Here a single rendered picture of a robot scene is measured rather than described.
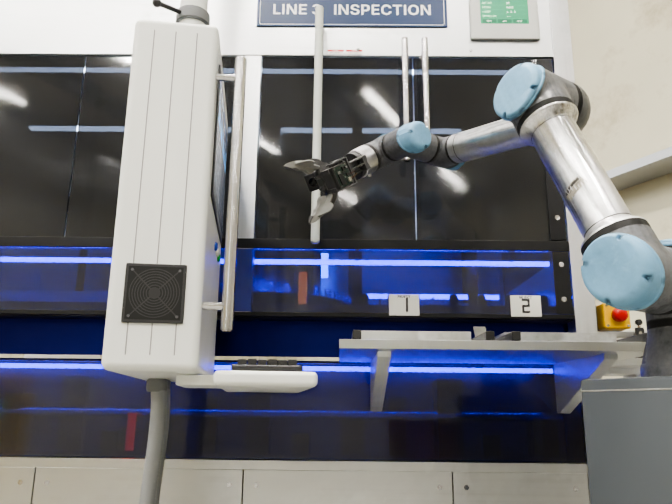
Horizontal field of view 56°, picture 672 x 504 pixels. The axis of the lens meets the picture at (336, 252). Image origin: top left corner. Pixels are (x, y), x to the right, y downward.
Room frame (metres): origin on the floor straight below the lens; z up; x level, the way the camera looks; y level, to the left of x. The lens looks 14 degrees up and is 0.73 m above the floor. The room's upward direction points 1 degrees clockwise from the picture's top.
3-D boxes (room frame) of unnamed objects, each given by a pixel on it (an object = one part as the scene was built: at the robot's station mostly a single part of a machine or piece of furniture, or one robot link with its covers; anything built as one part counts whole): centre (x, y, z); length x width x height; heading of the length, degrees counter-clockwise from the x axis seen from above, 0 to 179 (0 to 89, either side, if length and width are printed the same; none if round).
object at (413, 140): (1.48, -0.19, 1.39); 0.11 x 0.11 x 0.08; 35
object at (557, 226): (1.74, -0.64, 1.40); 0.05 x 0.01 x 0.80; 90
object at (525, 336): (1.65, -0.53, 0.90); 0.34 x 0.26 x 0.04; 0
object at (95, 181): (1.76, 0.54, 1.51); 0.49 x 0.01 x 0.59; 90
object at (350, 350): (1.58, -0.36, 0.87); 0.70 x 0.48 x 0.02; 90
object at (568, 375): (1.57, -0.61, 0.80); 0.34 x 0.03 x 0.13; 0
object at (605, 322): (1.77, -0.78, 1.00); 0.08 x 0.07 x 0.07; 0
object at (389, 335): (1.65, -0.19, 0.90); 0.34 x 0.26 x 0.04; 0
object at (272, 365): (1.45, 0.16, 0.82); 0.40 x 0.14 x 0.02; 7
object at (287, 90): (1.76, 0.00, 1.51); 0.47 x 0.01 x 0.59; 90
